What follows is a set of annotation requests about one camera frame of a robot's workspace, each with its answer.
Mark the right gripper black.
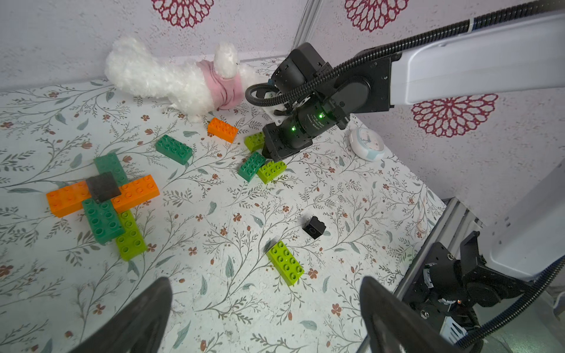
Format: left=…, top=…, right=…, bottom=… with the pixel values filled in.
left=262, top=43, right=371, bottom=162

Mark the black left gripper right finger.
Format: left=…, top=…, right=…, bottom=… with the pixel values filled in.
left=359, top=277, right=461, bottom=353

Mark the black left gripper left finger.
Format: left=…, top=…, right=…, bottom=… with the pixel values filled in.
left=72, top=277, right=173, bottom=353

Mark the long lime green lego brick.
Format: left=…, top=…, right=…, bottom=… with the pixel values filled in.
left=116, top=210, right=147, bottom=262

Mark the dark green lego brick front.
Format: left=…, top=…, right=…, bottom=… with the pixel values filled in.
left=82, top=199, right=124, bottom=245

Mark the orange lego brick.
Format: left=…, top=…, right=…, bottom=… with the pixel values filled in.
left=111, top=175, right=160, bottom=213
left=207, top=118, right=238, bottom=144
left=46, top=181, right=91, bottom=218

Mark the black small lego piece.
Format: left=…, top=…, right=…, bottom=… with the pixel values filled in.
left=86, top=172, right=122, bottom=203
left=303, top=216, right=326, bottom=240

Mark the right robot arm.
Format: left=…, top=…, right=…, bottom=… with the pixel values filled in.
left=245, top=1, right=564, bottom=352

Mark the lime lego brick back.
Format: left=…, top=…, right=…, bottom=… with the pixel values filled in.
left=244, top=132, right=265, bottom=152

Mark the extra lime green lego brick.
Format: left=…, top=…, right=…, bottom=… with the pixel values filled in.
left=257, top=161, right=287, bottom=184

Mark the extra dark green lego brick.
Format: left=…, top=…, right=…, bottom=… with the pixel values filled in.
left=238, top=151, right=266, bottom=182

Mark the dark green lego brick back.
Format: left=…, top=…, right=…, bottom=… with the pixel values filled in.
left=155, top=135, right=193, bottom=166

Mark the white pink plush toy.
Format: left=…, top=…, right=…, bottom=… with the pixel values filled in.
left=104, top=37, right=261, bottom=120

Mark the metal base rail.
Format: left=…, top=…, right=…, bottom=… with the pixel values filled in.
left=359, top=198, right=480, bottom=352

